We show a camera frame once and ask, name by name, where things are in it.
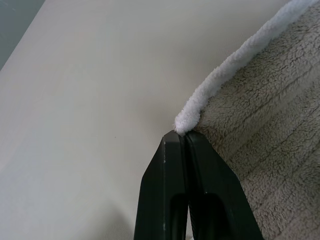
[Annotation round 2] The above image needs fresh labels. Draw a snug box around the grey fleece towel white edge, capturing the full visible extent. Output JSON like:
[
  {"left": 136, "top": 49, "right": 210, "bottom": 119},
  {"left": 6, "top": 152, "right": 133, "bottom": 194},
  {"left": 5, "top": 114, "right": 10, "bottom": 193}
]
[{"left": 173, "top": 0, "right": 320, "bottom": 240}]

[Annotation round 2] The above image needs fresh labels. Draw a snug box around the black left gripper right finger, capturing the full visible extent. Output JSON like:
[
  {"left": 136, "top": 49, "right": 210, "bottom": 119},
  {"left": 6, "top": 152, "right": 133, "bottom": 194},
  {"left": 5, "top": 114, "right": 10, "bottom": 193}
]
[{"left": 184, "top": 130, "right": 265, "bottom": 240}]

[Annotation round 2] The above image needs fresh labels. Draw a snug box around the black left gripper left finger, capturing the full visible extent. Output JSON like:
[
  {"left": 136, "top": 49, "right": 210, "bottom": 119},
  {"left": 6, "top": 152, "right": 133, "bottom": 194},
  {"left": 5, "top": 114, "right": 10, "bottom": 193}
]
[{"left": 133, "top": 130, "right": 188, "bottom": 240}]

